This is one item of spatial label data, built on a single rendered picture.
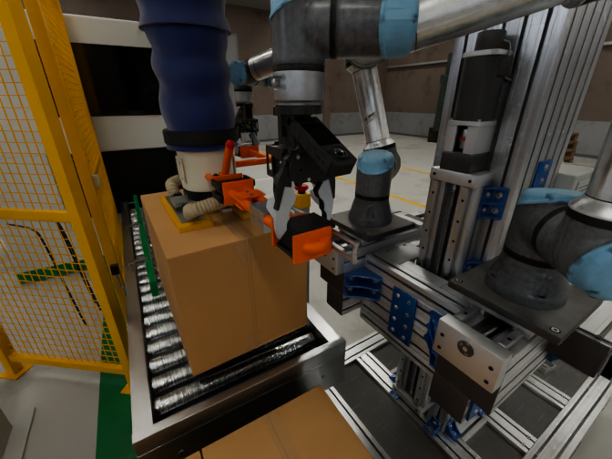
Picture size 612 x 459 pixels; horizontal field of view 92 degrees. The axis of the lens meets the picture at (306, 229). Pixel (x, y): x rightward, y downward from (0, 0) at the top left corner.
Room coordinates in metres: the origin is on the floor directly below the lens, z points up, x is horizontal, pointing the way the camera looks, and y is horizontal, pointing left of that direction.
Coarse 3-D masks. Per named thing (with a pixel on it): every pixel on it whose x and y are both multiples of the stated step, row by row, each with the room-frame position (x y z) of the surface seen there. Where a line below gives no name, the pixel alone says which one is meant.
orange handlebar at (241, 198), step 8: (248, 152) 1.32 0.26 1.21; (256, 152) 1.25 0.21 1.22; (240, 160) 1.08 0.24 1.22; (248, 160) 1.09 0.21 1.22; (256, 160) 1.10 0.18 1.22; (264, 160) 1.12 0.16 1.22; (208, 176) 0.87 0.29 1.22; (232, 192) 0.69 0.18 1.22; (240, 192) 0.68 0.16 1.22; (248, 192) 0.68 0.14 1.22; (256, 192) 0.68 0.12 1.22; (240, 200) 0.64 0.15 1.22; (248, 200) 0.63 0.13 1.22; (256, 200) 0.66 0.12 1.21; (240, 208) 0.64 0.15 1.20; (248, 208) 0.60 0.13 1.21; (320, 240) 0.43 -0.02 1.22; (328, 240) 0.43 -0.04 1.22; (304, 248) 0.42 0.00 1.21; (312, 248) 0.41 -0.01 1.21; (320, 248) 0.41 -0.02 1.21; (328, 248) 0.42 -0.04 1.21
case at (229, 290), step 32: (160, 192) 1.15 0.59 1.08; (160, 224) 0.82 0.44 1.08; (224, 224) 0.82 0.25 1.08; (160, 256) 0.77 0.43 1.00; (192, 256) 0.64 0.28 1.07; (224, 256) 0.68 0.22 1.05; (256, 256) 0.73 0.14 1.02; (288, 256) 0.79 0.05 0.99; (192, 288) 0.63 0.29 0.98; (224, 288) 0.68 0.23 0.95; (256, 288) 0.73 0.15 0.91; (288, 288) 0.79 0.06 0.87; (192, 320) 0.63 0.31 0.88; (224, 320) 0.67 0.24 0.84; (256, 320) 0.72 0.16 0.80; (288, 320) 0.78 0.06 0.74; (192, 352) 0.62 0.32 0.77; (224, 352) 0.66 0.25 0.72
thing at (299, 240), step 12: (300, 216) 0.50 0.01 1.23; (288, 228) 0.44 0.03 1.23; (300, 228) 0.44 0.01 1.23; (312, 228) 0.44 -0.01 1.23; (324, 228) 0.44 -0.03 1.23; (276, 240) 0.48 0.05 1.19; (288, 240) 0.45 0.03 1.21; (300, 240) 0.41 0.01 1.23; (312, 240) 0.43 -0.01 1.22; (288, 252) 0.44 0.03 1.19; (300, 252) 0.41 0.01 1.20; (324, 252) 0.44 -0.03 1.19
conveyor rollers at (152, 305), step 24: (144, 216) 2.28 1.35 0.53; (144, 264) 1.48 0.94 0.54; (144, 288) 1.24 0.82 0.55; (144, 312) 1.07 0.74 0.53; (168, 312) 1.06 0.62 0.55; (288, 336) 0.94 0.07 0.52; (312, 336) 0.91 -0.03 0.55; (168, 360) 0.80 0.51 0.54; (264, 360) 0.80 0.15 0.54; (168, 384) 0.71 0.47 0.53; (192, 384) 0.69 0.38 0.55; (216, 384) 0.70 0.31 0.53; (168, 408) 0.62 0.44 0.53
